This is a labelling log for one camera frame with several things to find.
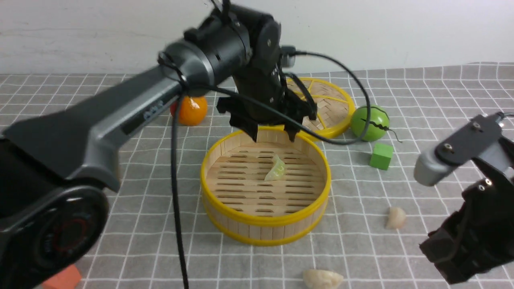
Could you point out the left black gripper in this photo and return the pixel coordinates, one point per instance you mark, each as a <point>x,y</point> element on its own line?
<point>272,87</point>

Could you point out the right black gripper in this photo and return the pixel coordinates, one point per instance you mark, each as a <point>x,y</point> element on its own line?
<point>475,239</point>

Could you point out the pale green dumpling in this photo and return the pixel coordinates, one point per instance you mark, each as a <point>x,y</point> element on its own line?
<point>278,170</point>

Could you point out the white dumpling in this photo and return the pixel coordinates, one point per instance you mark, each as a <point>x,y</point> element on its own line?
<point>322,279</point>
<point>396,218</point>

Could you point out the white dumpling front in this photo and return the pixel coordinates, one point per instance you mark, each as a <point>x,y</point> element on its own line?
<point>322,279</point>

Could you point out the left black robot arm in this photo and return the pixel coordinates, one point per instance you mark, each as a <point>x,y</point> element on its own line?
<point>55,167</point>

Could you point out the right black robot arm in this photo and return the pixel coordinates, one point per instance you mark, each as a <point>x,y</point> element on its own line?
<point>493,165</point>

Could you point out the bamboo steamer tray yellow rim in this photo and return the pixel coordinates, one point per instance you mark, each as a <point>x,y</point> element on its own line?
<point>250,210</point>

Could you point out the bamboo steamer lid yellow rim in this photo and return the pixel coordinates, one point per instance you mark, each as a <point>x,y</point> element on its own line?
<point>335,108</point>

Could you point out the orange red toy pear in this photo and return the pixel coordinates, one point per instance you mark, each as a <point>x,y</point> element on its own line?
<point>193,111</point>

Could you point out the grey checked tablecloth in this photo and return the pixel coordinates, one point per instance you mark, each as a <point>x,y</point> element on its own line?
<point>138,249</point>

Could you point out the green toy apple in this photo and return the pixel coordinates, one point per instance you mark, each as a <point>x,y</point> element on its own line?
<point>371,127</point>

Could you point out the green foam cube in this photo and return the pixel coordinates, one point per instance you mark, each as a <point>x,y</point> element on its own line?
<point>381,156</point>

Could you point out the orange foam cube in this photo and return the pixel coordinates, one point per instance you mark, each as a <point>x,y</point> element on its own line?
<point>68,278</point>

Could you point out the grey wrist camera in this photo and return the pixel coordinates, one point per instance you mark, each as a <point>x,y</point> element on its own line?
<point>467,143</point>

